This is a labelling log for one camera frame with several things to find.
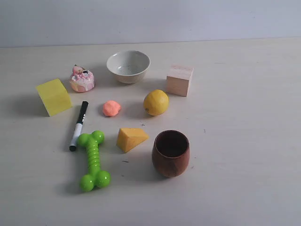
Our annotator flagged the light wooden block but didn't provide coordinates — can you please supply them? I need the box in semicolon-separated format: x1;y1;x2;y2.
166;65;194;97

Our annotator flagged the pink toy cake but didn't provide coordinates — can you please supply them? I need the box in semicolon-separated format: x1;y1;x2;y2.
70;65;95;93

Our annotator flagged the green toy bone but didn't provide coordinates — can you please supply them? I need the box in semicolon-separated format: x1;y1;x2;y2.
77;130;111;192

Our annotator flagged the white ceramic bowl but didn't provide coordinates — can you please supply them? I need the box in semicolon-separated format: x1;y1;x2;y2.
106;50;151;84

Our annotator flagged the orange sponge wedge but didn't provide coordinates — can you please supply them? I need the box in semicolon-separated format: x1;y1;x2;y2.
117;128;149;153

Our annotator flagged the yellow lemon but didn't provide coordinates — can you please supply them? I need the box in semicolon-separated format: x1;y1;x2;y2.
143;89;169;116

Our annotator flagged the brown wooden cup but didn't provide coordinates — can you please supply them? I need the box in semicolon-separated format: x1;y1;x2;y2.
152;130;190;178

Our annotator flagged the black white marker pen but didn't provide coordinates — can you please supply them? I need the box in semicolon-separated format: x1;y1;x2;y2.
69;101;88;152

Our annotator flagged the orange clay blob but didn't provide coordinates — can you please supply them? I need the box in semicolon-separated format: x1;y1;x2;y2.
103;100;121;117

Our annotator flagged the yellow foam cube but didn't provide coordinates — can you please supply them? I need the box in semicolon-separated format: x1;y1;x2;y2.
36;79;72;116

